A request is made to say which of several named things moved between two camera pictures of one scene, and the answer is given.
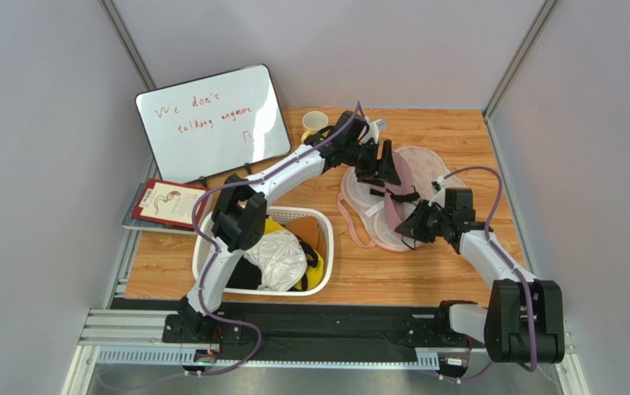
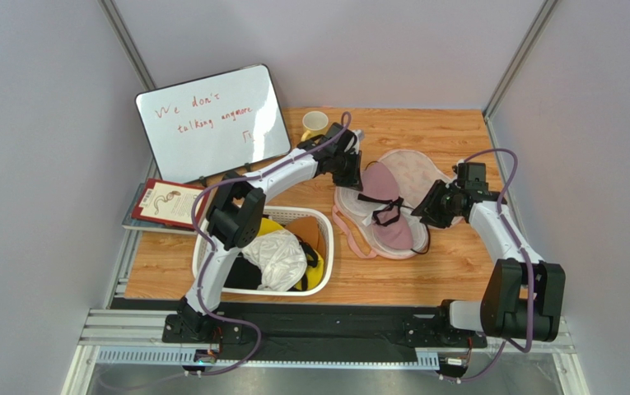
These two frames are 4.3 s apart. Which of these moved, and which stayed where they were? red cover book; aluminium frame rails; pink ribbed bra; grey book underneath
Moved: pink ribbed bra
Stayed: aluminium frame rails; red cover book; grey book underneath
